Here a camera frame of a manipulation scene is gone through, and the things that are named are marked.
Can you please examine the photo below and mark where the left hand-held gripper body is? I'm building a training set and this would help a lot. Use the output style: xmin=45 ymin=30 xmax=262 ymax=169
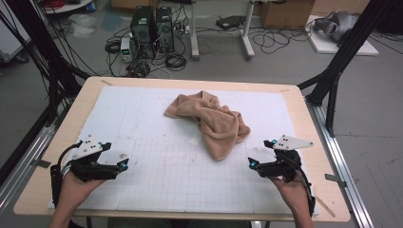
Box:
xmin=69 ymin=135 xmax=116 ymax=182

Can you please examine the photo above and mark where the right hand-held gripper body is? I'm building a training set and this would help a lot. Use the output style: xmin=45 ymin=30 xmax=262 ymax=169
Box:
xmin=266 ymin=134 xmax=315 ymax=184

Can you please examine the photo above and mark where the beige towel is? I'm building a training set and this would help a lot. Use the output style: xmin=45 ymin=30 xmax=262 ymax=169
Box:
xmin=163 ymin=90 xmax=252 ymax=162

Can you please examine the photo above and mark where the person's right hand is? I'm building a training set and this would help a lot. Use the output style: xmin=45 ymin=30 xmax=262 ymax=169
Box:
xmin=270 ymin=177 xmax=310 ymax=212

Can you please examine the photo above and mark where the person's left hand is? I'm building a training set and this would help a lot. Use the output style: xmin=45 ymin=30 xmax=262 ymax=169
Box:
xmin=58 ymin=172 xmax=106 ymax=212

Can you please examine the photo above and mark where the grey tape piece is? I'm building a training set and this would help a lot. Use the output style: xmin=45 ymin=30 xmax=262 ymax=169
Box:
xmin=324 ymin=173 xmax=348 ymax=188
xmin=29 ymin=159 xmax=52 ymax=169

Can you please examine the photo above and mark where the thin wooden stick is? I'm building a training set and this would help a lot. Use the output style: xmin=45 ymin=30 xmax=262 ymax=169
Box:
xmin=313 ymin=194 xmax=336 ymax=219

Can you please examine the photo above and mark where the white power supply unit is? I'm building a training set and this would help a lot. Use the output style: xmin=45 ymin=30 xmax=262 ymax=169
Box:
xmin=120 ymin=37 xmax=133 ymax=63

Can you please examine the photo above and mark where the white floor board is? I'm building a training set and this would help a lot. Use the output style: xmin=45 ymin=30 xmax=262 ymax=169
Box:
xmin=305 ymin=14 xmax=380 ymax=57

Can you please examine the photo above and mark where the white metal table stand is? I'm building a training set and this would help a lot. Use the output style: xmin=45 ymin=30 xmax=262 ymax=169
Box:
xmin=189 ymin=0 xmax=257 ymax=62

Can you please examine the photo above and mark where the clear plastic bag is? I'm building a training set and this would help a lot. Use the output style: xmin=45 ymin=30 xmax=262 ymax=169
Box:
xmin=67 ymin=13 xmax=98 ymax=38

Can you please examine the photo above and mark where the black computer tower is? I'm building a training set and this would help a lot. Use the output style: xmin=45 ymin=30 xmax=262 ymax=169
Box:
xmin=155 ymin=7 xmax=176 ymax=53
xmin=130 ymin=6 xmax=157 ymax=60

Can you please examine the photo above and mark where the large cardboard box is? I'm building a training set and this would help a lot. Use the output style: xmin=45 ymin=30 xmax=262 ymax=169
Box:
xmin=259 ymin=0 xmax=317 ymax=30

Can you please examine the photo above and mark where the black flat device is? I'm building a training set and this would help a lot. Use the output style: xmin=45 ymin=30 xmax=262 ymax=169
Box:
xmin=216 ymin=15 xmax=247 ymax=31

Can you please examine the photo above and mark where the grey rounded device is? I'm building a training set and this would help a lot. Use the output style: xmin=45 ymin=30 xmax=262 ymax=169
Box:
xmin=313 ymin=10 xmax=361 ymax=43

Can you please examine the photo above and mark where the white round table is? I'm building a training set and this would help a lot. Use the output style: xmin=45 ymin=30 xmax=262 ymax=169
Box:
xmin=40 ymin=0 xmax=95 ymax=15

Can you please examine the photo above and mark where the flat cardboard box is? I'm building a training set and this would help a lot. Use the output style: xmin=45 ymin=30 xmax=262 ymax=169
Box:
xmin=110 ymin=0 xmax=160 ymax=10

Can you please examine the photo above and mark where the aluminium rail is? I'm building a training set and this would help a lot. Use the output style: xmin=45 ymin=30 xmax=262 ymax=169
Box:
xmin=0 ymin=101 xmax=76 ymax=217
xmin=304 ymin=97 xmax=375 ymax=228

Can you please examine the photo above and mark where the coiled black cable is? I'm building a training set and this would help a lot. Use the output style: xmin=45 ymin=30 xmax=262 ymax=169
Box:
xmin=164 ymin=52 xmax=188 ymax=72
xmin=104 ymin=39 xmax=123 ymax=55

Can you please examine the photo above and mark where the looped black floor cable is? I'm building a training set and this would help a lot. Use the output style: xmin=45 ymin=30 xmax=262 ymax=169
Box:
xmin=252 ymin=28 xmax=313 ymax=55

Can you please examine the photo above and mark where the black metal frame stand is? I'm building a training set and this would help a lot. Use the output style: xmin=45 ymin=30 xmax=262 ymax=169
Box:
xmin=0 ymin=0 xmax=92 ymax=128
xmin=297 ymin=0 xmax=403 ymax=138

